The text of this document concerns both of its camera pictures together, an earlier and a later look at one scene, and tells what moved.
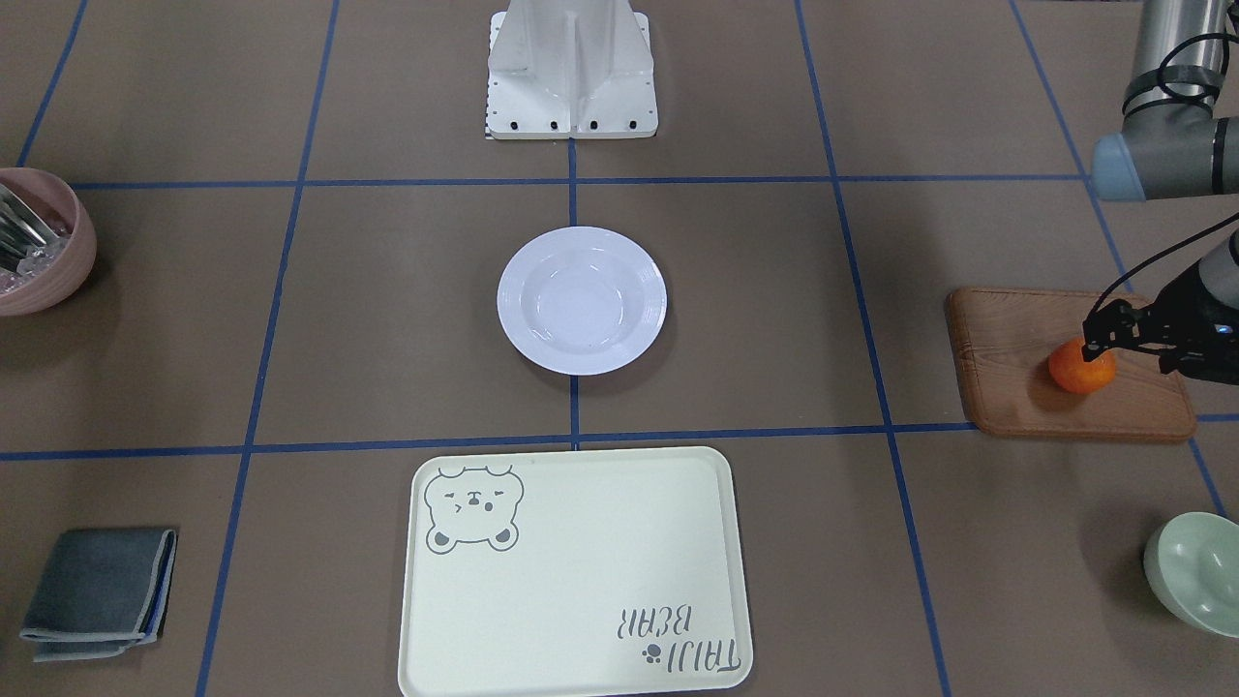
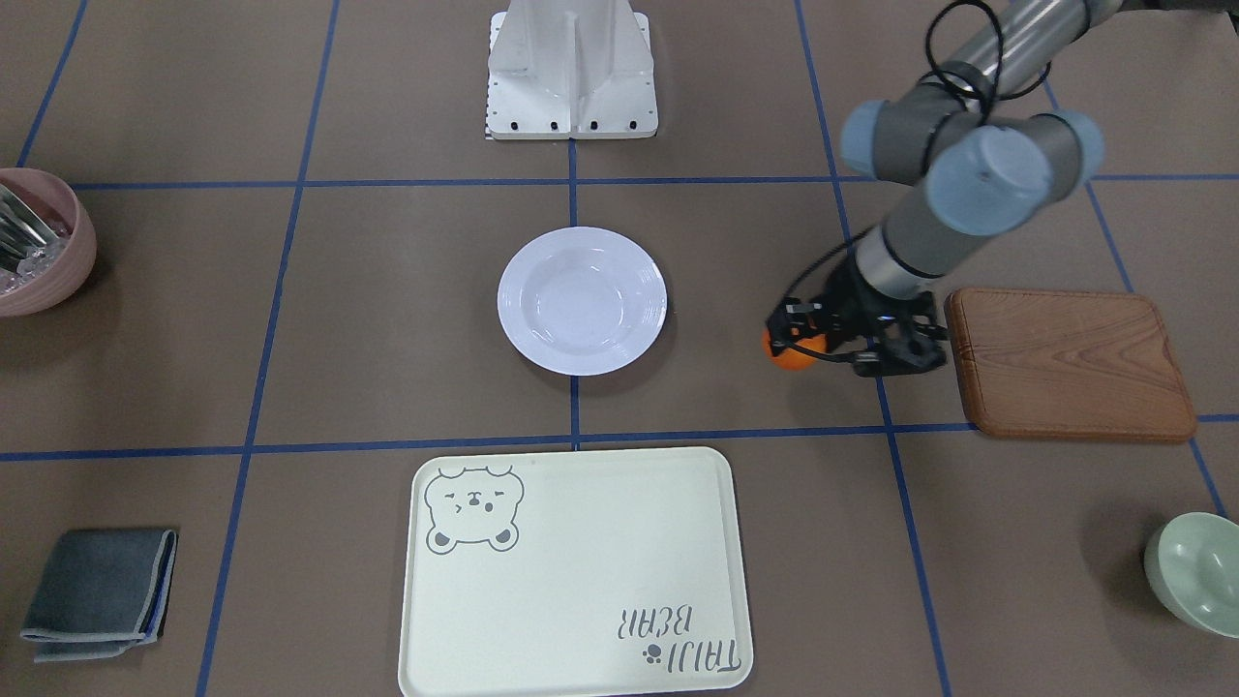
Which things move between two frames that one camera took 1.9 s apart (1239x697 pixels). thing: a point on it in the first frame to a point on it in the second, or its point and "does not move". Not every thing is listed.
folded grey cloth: x=101 y=590 does not move
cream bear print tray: x=574 y=572 does not move
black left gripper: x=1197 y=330 to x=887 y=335
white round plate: x=582 y=299 does not move
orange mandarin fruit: x=1072 y=373 to x=794 y=359
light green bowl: x=1192 y=561 does not move
